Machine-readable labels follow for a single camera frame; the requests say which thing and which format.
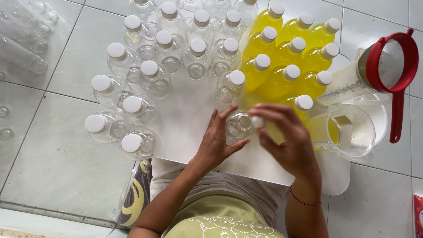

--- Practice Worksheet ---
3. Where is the black and yellow plastic bag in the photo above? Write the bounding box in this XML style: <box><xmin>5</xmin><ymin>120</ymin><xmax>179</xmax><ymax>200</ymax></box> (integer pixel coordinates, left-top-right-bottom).
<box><xmin>117</xmin><ymin>159</ymin><xmax>153</xmax><ymax>229</ymax></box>

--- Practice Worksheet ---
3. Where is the clear plastic bottle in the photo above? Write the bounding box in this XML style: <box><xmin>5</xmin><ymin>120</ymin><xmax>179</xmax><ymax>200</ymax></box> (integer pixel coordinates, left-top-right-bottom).
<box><xmin>225</xmin><ymin>110</ymin><xmax>256</xmax><ymax>141</ymax></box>

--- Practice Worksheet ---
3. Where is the red patterned box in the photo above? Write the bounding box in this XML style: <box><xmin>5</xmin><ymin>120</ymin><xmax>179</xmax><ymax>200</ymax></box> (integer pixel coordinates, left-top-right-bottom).
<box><xmin>413</xmin><ymin>194</ymin><xmax>423</xmax><ymax>238</ymax></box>

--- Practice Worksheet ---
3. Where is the person's left hand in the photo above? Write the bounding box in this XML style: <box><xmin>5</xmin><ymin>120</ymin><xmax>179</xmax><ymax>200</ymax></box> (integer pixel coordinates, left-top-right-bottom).
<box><xmin>193</xmin><ymin>105</ymin><xmax>251</xmax><ymax>171</ymax></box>

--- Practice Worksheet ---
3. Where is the person's green printed shirt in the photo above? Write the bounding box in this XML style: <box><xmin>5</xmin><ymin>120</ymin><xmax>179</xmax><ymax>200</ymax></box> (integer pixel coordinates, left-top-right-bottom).
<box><xmin>161</xmin><ymin>191</ymin><xmax>287</xmax><ymax>238</ymax></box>

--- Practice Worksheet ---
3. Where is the red mesh strainer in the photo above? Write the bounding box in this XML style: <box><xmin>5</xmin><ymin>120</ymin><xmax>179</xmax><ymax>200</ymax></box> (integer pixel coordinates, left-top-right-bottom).
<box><xmin>365</xmin><ymin>28</ymin><xmax>419</xmax><ymax>144</ymax></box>

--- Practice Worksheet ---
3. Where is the translucent measuring jug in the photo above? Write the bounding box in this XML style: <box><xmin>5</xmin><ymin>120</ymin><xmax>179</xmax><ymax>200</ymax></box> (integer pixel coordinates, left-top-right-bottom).
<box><xmin>317</xmin><ymin>48</ymin><xmax>394</xmax><ymax>107</ymax></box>

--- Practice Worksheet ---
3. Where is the white bottle cap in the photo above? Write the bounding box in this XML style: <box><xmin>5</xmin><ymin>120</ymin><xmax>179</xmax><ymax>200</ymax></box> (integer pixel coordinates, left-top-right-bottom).
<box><xmin>251</xmin><ymin>116</ymin><xmax>267</xmax><ymax>129</ymax></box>

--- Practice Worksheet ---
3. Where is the clear pitcher with yellow liquid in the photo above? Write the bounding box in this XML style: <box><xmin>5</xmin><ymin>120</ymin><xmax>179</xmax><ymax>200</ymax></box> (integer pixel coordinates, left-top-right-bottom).
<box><xmin>302</xmin><ymin>104</ymin><xmax>377</xmax><ymax>163</ymax></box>

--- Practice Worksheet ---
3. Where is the person's right hand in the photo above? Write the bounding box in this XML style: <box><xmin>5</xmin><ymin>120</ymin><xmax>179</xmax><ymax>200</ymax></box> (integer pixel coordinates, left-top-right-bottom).
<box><xmin>248</xmin><ymin>103</ymin><xmax>322</xmax><ymax>186</ymax></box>

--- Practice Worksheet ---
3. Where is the group of capped empty bottles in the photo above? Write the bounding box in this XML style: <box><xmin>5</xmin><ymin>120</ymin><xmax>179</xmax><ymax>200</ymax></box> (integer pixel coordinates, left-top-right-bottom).
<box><xmin>84</xmin><ymin>0</ymin><xmax>260</xmax><ymax>162</ymax></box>

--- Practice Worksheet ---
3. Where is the group of yellow filled bottles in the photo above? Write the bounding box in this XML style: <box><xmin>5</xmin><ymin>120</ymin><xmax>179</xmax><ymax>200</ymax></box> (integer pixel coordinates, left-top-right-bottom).
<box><xmin>239</xmin><ymin>4</ymin><xmax>341</xmax><ymax>120</ymax></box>

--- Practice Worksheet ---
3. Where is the clear bag of uncapped bottles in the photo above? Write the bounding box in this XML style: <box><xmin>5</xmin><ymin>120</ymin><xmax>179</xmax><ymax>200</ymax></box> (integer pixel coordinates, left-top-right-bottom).
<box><xmin>0</xmin><ymin>0</ymin><xmax>60</xmax><ymax>144</ymax></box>

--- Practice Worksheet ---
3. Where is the red string bracelet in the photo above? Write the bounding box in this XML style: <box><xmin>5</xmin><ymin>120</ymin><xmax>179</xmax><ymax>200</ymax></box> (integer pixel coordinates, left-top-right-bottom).
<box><xmin>289</xmin><ymin>183</ymin><xmax>323</xmax><ymax>207</ymax></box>

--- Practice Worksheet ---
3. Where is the white low table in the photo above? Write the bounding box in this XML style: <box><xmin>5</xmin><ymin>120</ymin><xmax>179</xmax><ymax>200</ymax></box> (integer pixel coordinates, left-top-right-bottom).
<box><xmin>154</xmin><ymin>53</ymin><xmax>389</xmax><ymax>196</ymax></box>

